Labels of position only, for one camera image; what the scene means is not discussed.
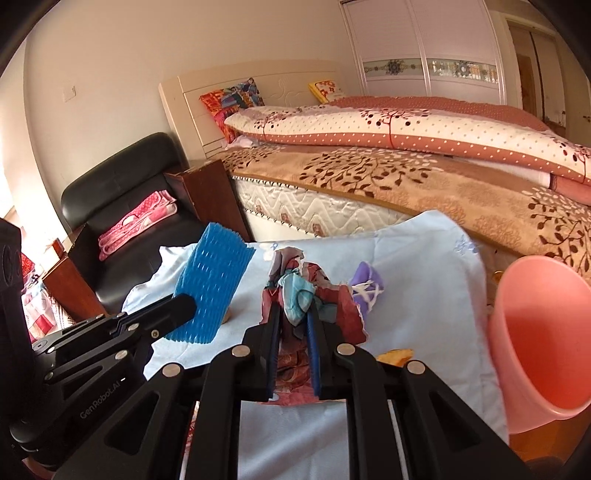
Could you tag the yellow flower pillow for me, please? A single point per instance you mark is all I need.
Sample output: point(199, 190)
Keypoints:
point(325, 90)

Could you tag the pink folded towel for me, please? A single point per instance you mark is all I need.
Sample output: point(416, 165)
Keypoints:
point(134, 224)

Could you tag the purple wrapper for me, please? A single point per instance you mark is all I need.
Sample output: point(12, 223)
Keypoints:
point(367, 281)

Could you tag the light blue tablecloth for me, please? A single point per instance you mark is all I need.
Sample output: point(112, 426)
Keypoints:
point(425, 323)

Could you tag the white sliding door wardrobe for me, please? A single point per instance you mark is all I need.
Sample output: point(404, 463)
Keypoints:
point(415, 37)

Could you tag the patterned red white cloth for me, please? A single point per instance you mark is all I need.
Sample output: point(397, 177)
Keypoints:
point(41, 304)

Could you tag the floral paper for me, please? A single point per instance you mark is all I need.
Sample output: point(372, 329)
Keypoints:
point(295, 286)

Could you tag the dark wooden nightstand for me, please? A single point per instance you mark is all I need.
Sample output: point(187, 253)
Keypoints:
point(207, 198)

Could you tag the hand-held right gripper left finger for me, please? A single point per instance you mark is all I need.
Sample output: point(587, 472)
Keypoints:
point(277, 337)

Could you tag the colourful printed pillow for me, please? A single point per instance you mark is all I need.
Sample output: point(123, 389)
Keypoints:
point(231, 101)

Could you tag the blue foam net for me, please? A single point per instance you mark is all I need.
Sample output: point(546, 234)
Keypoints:
point(212, 286)

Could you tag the folded polka dot quilt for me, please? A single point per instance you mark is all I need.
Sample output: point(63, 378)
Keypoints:
point(415, 129)

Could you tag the pink plastic bucket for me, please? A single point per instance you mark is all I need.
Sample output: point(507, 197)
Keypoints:
point(540, 350)

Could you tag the brown wooden cabinet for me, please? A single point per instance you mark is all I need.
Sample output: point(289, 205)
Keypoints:
point(69, 286)

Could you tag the bed with leaf-pattern blanket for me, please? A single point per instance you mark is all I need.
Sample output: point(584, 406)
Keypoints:
point(415, 184)

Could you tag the orange peel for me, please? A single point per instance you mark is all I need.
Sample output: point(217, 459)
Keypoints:
point(393, 356)

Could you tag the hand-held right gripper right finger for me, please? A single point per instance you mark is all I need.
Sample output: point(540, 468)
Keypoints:
point(314, 341)

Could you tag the white quilted mattress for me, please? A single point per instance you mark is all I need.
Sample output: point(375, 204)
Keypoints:
point(277, 203)

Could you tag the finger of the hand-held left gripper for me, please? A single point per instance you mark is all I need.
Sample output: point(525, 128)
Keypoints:
point(180, 307)

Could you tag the black leather armchair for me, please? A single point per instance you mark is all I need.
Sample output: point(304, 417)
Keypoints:
point(134, 166)

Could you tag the white bed headboard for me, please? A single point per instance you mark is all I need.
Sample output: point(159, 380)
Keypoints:
point(184, 101)

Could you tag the white wall switch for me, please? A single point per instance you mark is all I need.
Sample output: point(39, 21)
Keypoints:
point(69, 92)

